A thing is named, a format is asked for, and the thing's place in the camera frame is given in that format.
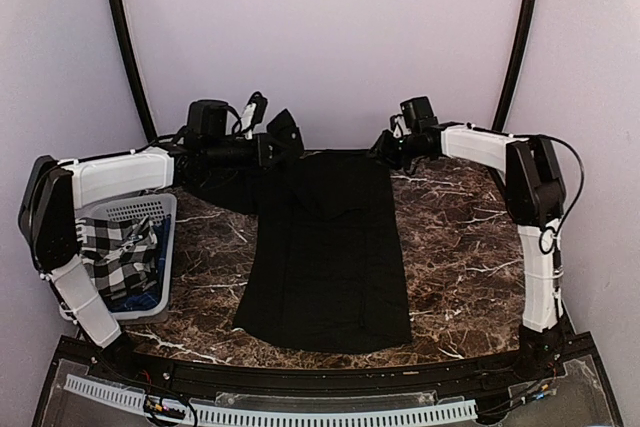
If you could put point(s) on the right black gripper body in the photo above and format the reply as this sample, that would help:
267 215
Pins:
400 153

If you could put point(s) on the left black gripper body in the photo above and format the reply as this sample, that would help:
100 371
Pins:
262 139

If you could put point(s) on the black long sleeve shirt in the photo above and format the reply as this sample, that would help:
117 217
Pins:
328 273

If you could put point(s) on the grey plastic laundry basket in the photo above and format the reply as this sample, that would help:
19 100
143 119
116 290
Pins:
157 207

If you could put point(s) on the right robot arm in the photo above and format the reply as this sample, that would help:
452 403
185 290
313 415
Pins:
529 178

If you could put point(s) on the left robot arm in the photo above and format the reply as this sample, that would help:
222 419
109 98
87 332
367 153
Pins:
215 136

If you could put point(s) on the black white plaid shirt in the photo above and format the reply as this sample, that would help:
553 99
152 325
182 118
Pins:
119 256

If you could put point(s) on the dark blue shirt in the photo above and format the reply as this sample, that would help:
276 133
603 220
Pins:
151 296

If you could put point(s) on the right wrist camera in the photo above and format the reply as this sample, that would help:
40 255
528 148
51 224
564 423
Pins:
398 126

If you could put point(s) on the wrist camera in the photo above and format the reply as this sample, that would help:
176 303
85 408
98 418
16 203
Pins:
398 126
252 115

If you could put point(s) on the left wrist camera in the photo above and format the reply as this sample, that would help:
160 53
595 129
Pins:
252 115

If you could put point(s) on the right black frame post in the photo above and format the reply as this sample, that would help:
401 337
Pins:
516 58

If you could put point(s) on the white slotted cable duct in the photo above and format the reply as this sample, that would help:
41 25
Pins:
232 409

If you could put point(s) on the black front rail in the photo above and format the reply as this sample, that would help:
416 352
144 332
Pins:
484 376

